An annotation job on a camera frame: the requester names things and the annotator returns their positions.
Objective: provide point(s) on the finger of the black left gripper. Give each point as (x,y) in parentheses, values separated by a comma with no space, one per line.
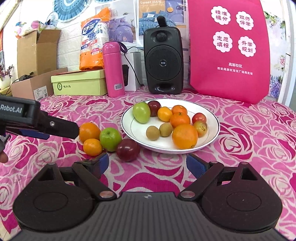
(57,126)

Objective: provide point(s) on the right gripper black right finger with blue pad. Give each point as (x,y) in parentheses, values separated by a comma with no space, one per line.
(234,198)

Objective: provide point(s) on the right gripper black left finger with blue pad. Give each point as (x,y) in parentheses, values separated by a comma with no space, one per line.
(60,198)

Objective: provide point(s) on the large orange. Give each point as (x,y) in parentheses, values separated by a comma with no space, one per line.
(89,130)
(185,136)

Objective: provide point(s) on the small mandarin orange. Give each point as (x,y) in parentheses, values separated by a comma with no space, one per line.
(92,147)

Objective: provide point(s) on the bright green apple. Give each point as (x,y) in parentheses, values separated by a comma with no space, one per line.
(110,138)

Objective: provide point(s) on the dark purple plum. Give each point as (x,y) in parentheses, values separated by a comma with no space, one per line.
(127,150)

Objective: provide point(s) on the reddish yellow small fruit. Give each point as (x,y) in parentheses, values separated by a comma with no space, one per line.
(201,128)

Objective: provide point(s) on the large front orange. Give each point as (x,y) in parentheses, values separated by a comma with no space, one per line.
(185,136)

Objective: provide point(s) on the pale green apple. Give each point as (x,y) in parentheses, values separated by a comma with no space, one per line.
(141,112)

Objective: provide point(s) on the red orange small tomato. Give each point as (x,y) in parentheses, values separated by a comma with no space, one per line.
(199,117)

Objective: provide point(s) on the tan longan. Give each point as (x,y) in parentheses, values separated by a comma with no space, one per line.
(165,130)
(152,133)

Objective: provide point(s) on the orange with stem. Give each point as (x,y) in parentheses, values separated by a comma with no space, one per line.
(179,119)

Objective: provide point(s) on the dark red plum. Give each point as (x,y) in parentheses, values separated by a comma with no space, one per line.
(154,106)

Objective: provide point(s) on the small tangerine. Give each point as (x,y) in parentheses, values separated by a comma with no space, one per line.
(179,109)

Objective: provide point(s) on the yellow orange kumquat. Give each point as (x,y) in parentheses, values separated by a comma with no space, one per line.
(164,114)

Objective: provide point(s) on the person's left hand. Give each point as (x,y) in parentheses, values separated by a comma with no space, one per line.
(3,156)

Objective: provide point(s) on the small brown cardboard box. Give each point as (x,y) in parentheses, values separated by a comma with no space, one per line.
(36,88)

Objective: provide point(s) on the green shoe box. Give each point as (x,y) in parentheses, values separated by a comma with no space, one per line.
(91,83)

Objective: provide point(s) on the tall open cardboard box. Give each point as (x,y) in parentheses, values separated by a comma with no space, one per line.
(37,52)

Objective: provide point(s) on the pink thermos bottle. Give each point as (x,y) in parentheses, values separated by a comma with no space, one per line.
(113,69)

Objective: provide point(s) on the white round plate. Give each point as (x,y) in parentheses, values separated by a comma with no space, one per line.
(137,131)

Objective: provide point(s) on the white box behind thermos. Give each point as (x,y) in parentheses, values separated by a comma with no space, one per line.
(132,70)

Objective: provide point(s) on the blue paper fan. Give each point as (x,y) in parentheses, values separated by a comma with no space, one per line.
(68,10)

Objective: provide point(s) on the bedding poster purple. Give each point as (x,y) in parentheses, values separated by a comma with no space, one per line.
(122,24)

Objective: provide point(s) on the black speaker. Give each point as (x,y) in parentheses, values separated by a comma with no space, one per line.
(163,59)

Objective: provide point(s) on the pink fabric bag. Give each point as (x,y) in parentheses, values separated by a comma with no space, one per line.
(229,50)

